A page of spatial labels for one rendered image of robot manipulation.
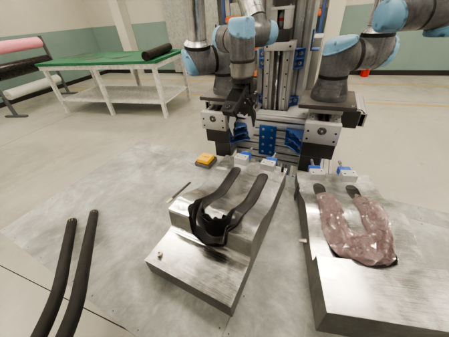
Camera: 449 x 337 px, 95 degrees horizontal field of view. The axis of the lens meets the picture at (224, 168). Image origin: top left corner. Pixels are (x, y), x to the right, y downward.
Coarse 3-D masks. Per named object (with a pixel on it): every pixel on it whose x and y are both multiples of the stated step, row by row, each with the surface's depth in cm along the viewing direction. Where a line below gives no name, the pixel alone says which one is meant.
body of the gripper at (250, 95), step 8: (232, 80) 66; (240, 80) 63; (248, 80) 64; (248, 88) 69; (248, 96) 69; (256, 96) 71; (248, 104) 67; (256, 104) 73; (240, 112) 70; (248, 112) 69
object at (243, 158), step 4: (252, 148) 90; (244, 152) 86; (248, 152) 86; (236, 156) 82; (240, 156) 82; (244, 156) 81; (248, 156) 81; (236, 160) 82; (240, 160) 81; (244, 160) 80; (248, 160) 82; (240, 164) 82; (244, 164) 81
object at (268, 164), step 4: (276, 152) 86; (268, 156) 82; (272, 156) 84; (264, 160) 78; (268, 160) 78; (272, 160) 78; (276, 160) 80; (260, 164) 77; (264, 164) 76; (268, 164) 76; (272, 164) 76; (276, 164) 82; (260, 168) 78; (264, 168) 77; (268, 168) 76; (272, 168) 76; (272, 172) 77
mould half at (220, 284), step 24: (216, 168) 81; (192, 192) 68; (240, 192) 70; (264, 192) 69; (216, 216) 56; (264, 216) 58; (168, 240) 60; (192, 240) 59; (240, 240) 51; (168, 264) 54; (192, 264) 54; (216, 264) 53; (240, 264) 53; (192, 288) 50; (216, 288) 49; (240, 288) 50
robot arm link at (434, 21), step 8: (440, 0) 50; (448, 0) 50; (440, 8) 50; (448, 8) 50; (432, 16) 51; (440, 16) 51; (448, 16) 51; (432, 24) 53; (440, 24) 53; (448, 24) 53; (424, 32) 57; (432, 32) 55; (440, 32) 54; (448, 32) 53
